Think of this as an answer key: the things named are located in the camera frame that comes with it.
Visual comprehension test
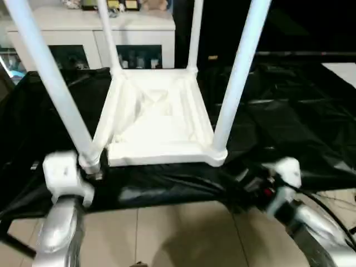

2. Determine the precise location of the black plastic mat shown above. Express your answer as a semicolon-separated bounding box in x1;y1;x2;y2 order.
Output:
0;60;356;223

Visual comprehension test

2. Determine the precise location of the white printed figurine mug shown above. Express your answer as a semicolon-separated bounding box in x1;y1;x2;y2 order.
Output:
74;57;90;70

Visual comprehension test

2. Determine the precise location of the black flat monitor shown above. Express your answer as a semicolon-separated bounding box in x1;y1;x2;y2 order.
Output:
255;50;356;57

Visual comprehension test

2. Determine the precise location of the white paper sheet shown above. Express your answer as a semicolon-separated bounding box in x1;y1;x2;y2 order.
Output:
320;62;356;90

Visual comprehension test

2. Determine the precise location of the white glass-door cabinet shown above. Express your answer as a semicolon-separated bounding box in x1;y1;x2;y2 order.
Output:
4;4;176;71

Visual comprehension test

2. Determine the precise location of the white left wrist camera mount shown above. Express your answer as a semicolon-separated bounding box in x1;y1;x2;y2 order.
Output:
42;151;96;208

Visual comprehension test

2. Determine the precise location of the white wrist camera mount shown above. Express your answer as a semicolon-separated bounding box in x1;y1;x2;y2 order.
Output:
271;156;303;222
42;151;96;208

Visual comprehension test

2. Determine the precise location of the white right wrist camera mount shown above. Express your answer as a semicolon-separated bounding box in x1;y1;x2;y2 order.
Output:
271;156;303;222

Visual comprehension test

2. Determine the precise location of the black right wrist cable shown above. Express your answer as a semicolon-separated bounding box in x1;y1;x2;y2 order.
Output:
294;186;356;240

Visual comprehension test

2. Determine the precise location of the black metal table frame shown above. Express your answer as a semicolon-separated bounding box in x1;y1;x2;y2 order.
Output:
0;233;37;259

